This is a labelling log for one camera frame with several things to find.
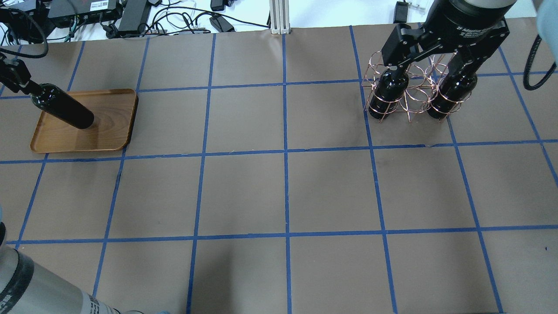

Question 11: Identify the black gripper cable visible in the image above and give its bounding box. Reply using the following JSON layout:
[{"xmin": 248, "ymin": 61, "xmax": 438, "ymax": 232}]
[{"xmin": 522, "ymin": 34, "xmax": 558, "ymax": 91}]

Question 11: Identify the left arm gripper cable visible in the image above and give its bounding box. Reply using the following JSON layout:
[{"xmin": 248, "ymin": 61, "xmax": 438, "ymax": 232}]
[{"xmin": 0, "ymin": 9, "xmax": 49, "ymax": 60}]

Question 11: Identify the dark wine bottle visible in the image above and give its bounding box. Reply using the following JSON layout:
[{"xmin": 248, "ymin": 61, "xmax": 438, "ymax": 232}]
[
  {"xmin": 368, "ymin": 69, "xmax": 410, "ymax": 120},
  {"xmin": 30, "ymin": 83, "xmax": 95, "ymax": 130},
  {"xmin": 427, "ymin": 72, "xmax": 478, "ymax": 120}
]

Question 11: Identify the wooden tray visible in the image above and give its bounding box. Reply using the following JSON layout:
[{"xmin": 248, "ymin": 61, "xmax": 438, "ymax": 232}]
[{"xmin": 30, "ymin": 88, "xmax": 138, "ymax": 154}]

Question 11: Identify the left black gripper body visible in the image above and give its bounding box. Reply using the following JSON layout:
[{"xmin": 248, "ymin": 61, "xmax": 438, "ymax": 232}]
[{"xmin": 0, "ymin": 53, "xmax": 31, "ymax": 94}]

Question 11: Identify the black power adapter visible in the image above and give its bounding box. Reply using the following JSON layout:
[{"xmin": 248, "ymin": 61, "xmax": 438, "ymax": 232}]
[{"xmin": 393, "ymin": 0, "xmax": 410, "ymax": 24}]

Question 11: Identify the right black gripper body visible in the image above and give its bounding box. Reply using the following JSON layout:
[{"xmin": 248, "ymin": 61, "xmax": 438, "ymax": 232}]
[{"xmin": 413, "ymin": 0, "xmax": 510, "ymax": 59}]

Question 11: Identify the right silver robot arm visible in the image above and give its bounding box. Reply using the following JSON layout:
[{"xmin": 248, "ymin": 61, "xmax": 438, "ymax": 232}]
[{"xmin": 407, "ymin": 0, "xmax": 516, "ymax": 75}]

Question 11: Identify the aluminium frame post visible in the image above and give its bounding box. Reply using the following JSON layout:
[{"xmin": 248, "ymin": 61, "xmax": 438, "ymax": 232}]
[{"xmin": 269, "ymin": 0, "xmax": 291, "ymax": 34}]

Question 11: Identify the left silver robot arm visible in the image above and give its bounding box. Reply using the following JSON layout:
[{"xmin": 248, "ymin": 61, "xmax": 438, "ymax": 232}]
[{"xmin": 1, "ymin": 24, "xmax": 392, "ymax": 314}]

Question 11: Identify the copper wire bottle basket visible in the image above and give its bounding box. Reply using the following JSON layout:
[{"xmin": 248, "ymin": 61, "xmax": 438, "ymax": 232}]
[{"xmin": 361, "ymin": 51, "xmax": 472, "ymax": 123}]

